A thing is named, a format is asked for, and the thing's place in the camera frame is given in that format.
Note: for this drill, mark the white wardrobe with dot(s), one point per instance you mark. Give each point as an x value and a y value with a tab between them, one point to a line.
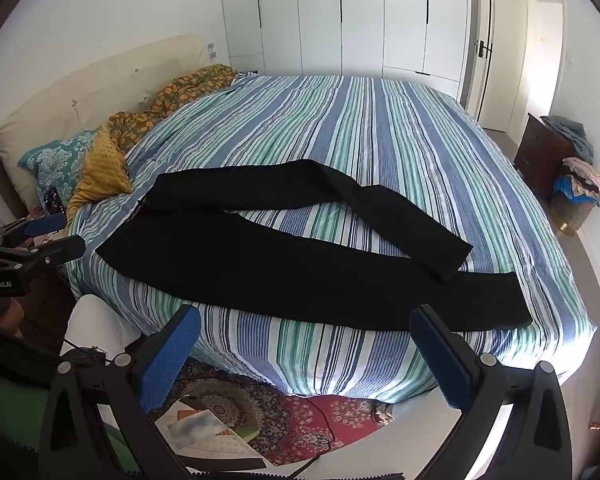
360	10

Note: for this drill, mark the teal patterned pillow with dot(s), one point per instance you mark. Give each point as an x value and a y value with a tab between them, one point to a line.
55	160

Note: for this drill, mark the orange floral blanket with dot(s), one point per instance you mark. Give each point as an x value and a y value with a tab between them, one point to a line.
180	90

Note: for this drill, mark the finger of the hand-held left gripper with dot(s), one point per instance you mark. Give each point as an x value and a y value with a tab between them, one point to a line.
42	224
50	251

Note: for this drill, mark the beige padded headboard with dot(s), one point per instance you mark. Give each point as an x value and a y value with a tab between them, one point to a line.
80	95

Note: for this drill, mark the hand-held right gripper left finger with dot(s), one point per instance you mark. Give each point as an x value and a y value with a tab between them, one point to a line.
170	355

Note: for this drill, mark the pile of papers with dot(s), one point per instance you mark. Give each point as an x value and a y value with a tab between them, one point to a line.
195	430

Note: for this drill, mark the yellow orange patterned blanket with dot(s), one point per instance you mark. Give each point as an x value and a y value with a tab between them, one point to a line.
102	170

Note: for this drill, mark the person's left forearm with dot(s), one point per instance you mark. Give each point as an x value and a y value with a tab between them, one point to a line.
15	355

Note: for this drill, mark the wooden nightstand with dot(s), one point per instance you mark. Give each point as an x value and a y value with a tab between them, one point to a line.
45	300

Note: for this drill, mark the striped bed duvet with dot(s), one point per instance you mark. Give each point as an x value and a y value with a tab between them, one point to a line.
380	125

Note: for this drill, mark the gold basket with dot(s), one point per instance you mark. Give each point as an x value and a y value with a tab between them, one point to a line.
567	215

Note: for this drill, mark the person's left hand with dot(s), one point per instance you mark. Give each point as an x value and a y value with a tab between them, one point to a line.
11	317

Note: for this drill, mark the red patterned rug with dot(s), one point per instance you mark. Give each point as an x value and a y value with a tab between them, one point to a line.
305	420

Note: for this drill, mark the dark wooden dresser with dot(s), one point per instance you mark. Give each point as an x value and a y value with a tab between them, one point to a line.
540	150

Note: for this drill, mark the pile of clothes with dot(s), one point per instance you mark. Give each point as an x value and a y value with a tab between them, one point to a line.
575	135

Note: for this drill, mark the green cloth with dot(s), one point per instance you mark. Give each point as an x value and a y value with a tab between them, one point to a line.
10	410

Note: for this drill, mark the white cloth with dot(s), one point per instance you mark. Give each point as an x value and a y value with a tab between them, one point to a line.
100	320

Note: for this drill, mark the white door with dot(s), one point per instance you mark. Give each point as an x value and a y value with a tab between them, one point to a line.
485	85

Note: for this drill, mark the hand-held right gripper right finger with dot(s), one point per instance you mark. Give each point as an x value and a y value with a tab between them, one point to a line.
442	360

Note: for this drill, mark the black pants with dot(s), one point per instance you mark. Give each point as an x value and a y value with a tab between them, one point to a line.
280	270

